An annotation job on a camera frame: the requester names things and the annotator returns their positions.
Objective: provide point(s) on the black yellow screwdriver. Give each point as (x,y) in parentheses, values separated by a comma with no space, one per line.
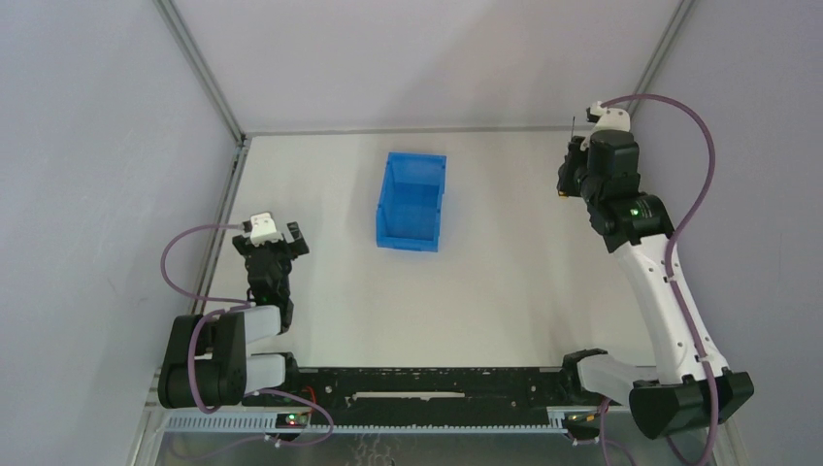
(571,132)

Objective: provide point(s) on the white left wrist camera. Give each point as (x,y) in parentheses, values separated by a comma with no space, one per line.
(261,229)

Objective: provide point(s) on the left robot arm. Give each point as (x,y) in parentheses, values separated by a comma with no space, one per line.
(208,363)

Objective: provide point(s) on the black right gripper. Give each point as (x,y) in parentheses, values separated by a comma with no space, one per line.
(568,172)

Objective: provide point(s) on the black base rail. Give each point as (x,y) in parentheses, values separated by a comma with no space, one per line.
(407,394)

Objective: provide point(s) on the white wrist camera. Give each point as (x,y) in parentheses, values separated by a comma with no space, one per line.
(605,118)
(261,229)

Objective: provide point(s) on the blue plastic bin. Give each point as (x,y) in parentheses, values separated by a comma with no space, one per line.
(409,209)

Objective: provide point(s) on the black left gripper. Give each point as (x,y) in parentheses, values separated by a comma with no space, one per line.
(269,249)

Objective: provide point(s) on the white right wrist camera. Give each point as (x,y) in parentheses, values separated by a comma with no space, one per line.
(605,118)

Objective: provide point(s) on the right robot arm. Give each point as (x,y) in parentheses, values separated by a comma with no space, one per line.
(690,385)

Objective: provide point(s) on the grey slotted cable duct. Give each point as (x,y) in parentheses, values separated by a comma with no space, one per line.
(272,422)

